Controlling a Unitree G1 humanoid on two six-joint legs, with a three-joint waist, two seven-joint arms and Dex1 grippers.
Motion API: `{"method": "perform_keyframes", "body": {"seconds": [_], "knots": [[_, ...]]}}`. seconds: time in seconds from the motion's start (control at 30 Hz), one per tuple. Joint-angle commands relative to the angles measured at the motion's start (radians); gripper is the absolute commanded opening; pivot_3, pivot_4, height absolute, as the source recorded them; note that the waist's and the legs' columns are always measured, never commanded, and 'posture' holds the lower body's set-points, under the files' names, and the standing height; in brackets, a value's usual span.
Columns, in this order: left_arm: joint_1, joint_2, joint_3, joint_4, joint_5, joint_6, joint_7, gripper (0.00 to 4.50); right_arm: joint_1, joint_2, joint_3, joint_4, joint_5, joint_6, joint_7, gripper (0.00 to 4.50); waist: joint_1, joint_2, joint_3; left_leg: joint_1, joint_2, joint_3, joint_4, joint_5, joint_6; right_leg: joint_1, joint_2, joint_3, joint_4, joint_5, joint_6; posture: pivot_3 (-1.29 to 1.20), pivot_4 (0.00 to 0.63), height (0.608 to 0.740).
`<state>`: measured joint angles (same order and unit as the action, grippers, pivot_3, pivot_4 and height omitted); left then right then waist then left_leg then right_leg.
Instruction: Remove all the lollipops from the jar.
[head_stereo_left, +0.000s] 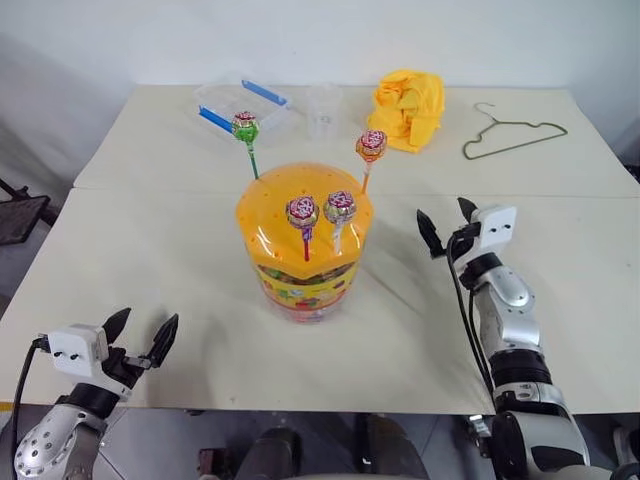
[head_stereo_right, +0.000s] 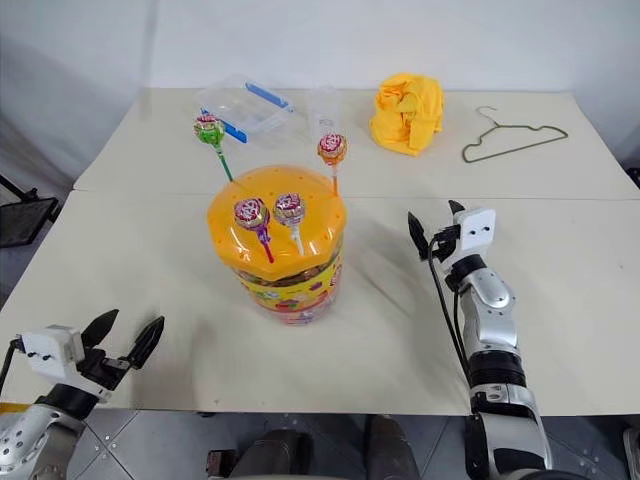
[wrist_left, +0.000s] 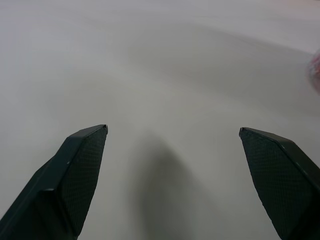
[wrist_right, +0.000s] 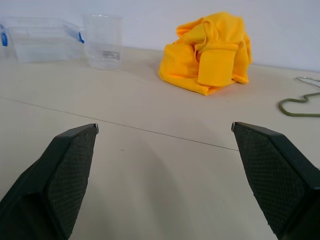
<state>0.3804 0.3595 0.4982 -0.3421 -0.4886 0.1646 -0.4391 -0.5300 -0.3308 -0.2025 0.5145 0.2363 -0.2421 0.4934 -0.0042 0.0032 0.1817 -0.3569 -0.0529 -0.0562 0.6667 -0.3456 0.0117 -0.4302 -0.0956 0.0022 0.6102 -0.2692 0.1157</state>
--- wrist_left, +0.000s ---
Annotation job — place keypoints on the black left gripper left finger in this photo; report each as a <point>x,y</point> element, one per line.
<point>62,185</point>

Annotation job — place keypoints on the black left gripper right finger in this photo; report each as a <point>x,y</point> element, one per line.
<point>282,182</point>

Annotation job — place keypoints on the pink red blurred object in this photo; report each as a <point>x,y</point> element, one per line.
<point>314,70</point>

